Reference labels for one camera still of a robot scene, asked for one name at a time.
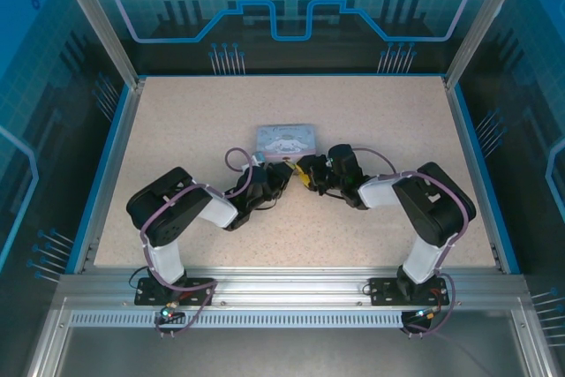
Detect aluminium corner post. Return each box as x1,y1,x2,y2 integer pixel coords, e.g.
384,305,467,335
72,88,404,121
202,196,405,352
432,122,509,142
442,0,529,91
48,0,147,89

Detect aluminium side frame rail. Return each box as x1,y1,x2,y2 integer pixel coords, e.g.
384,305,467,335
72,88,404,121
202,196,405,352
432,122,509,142
442,76,523,275
72,78,145,275

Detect grey-blue zipper pouch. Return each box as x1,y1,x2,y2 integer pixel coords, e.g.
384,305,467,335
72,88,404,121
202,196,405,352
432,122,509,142
255,123,322,163

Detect small connector board with LED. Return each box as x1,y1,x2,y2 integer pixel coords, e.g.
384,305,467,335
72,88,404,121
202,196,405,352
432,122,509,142
412,305,442,323
159,304,185,323

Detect blue printed side panel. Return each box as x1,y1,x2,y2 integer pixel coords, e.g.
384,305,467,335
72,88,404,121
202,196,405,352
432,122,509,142
454,0,565,377
0,0,133,377

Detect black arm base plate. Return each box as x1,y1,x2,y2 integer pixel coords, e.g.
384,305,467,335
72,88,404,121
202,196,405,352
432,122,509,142
134,276,216,307
368,277,451,307

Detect slotted grey cable duct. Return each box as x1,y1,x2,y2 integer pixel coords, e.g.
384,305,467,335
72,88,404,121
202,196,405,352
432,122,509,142
68,311,411,328

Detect aluminium front frame rail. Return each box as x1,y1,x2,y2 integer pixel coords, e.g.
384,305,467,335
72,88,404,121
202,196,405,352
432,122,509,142
56,265,531,308

